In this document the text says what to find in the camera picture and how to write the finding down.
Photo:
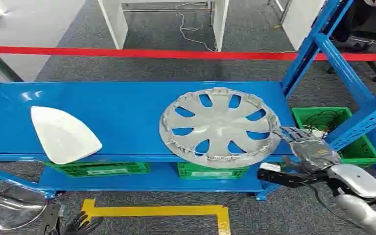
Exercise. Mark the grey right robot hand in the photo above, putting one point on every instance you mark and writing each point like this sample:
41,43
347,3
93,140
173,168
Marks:
311,150

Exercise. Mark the dark left robot hand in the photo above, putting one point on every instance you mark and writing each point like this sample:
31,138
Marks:
77,225

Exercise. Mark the grey plastic wheel cover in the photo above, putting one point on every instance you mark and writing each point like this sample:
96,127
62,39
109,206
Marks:
218,126

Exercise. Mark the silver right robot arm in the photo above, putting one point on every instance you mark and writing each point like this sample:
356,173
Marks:
360,185

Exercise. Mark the green plastic crate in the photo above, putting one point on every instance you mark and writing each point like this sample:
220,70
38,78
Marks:
358,152
207,172
100,169

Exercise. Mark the white triangular plastic cover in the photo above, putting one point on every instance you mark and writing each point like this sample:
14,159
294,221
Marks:
63,136

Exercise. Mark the blue metal shelf rack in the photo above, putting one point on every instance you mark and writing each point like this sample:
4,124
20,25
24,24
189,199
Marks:
126,107

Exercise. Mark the white panel board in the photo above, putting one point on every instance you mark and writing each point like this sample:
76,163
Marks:
301,22

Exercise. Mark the black office chair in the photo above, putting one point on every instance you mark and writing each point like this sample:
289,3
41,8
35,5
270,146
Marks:
369,32

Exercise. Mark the red barrier belt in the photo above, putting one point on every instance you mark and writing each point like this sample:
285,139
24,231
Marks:
142,53

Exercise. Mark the white desk frame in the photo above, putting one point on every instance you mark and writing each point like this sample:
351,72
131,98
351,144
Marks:
220,22

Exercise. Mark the black barrier post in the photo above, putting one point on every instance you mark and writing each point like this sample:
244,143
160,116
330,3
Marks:
0,63

